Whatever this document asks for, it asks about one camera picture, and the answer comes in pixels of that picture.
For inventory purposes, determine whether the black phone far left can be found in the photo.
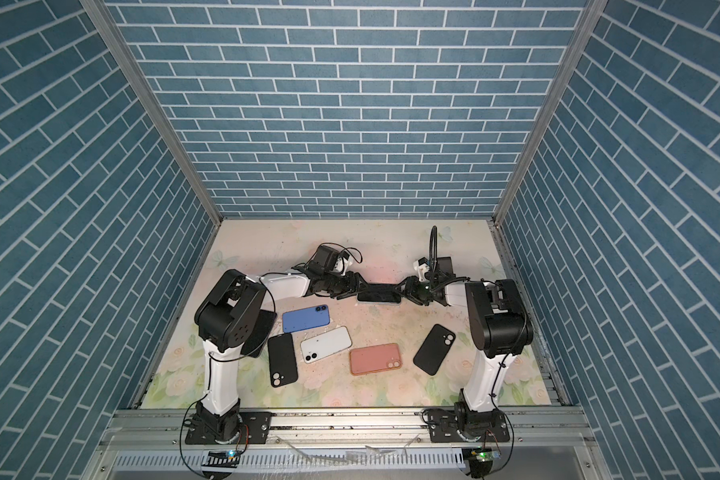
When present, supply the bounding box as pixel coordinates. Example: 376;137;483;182
241;310;277;358

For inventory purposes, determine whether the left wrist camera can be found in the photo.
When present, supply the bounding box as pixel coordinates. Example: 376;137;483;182
306;243;351;275

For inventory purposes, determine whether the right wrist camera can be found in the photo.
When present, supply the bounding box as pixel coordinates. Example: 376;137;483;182
414;257;456;284

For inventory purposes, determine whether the pink phone case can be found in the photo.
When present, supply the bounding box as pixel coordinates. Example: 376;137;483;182
349;343;402;376

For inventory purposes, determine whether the white phone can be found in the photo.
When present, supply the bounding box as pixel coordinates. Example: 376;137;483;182
301;326;352;364

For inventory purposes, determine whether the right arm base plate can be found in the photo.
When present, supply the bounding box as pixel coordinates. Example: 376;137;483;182
420;403;511;443

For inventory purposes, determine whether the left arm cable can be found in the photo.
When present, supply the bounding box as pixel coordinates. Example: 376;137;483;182
178;269;278;463

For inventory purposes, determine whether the black phone purple edge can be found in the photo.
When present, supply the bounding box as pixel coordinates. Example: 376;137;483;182
357;285;402;304

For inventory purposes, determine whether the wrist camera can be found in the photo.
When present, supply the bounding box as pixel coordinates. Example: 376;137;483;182
414;257;456;284
306;243;351;275

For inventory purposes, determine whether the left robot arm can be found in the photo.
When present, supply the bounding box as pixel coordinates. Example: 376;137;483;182
194;269;361;417

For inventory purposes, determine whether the black phone case right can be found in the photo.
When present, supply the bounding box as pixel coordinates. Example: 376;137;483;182
413;324;456;376

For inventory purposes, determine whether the white slotted cable duct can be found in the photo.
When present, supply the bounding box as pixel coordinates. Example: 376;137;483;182
113;447;465;473

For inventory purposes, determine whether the blue phone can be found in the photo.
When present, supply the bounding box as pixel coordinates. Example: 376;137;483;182
282;304;330;333

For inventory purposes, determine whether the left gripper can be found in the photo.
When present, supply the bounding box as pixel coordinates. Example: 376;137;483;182
321;270;372;298

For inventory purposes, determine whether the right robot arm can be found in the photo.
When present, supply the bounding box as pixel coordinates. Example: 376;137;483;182
393;276;534;413

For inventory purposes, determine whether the black phone case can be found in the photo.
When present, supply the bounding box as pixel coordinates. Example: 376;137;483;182
267;333;298;388
413;324;456;376

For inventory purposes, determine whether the black phone case left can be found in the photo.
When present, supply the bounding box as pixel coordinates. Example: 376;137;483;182
267;333;298;388

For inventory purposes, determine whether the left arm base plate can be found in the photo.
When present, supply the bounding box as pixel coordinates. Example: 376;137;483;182
183;410;273;446

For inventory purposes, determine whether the aluminium front rail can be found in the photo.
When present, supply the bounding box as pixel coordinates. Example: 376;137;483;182
101;406;595;450

